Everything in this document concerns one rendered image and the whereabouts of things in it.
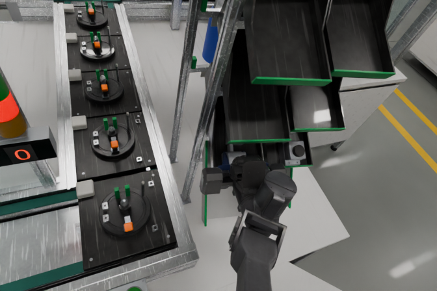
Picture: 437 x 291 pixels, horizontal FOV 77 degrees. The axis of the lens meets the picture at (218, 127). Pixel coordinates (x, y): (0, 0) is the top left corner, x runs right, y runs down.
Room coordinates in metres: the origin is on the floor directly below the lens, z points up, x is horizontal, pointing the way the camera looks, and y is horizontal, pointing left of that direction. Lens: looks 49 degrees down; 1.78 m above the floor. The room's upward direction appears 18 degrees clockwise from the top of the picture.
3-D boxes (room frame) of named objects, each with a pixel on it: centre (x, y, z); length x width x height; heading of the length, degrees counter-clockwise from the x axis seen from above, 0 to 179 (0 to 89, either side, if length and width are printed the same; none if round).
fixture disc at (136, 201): (0.28, 0.18, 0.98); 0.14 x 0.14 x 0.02
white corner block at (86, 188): (0.30, 0.31, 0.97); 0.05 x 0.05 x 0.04; 35
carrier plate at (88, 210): (0.28, 0.18, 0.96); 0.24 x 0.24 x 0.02; 35
